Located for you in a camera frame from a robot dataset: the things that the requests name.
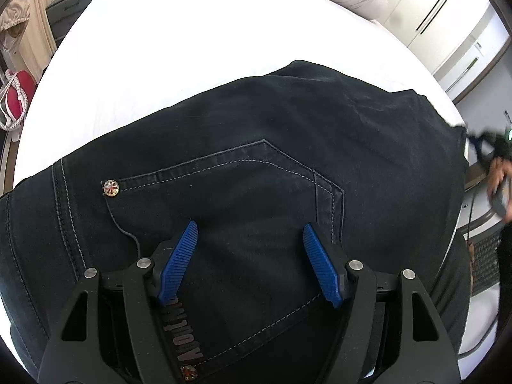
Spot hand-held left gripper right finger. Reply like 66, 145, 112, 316
302, 223, 460, 384

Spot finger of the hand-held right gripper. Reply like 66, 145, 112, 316
465, 131, 487, 161

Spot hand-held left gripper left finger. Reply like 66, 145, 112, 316
38, 220, 200, 384

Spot black denim pants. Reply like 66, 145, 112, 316
0, 60, 473, 384

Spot person's right hand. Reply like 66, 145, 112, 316
487, 155, 512, 220

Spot dark grille panel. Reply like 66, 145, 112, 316
468, 230, 505, 292

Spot white wardrobe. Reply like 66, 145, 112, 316
376, 0, 509, 101

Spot bed with white sheet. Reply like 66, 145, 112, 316
0, 0, 499, 384

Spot beige curtain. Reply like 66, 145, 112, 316
19, 3, 55, 85

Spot dark grey nightstand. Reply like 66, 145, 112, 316
46, 0, 102, 41

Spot beige puffer jacket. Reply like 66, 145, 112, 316
0, 0, 33, 33

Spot red bag with white cord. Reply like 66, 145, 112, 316
0, 70, 36, 131

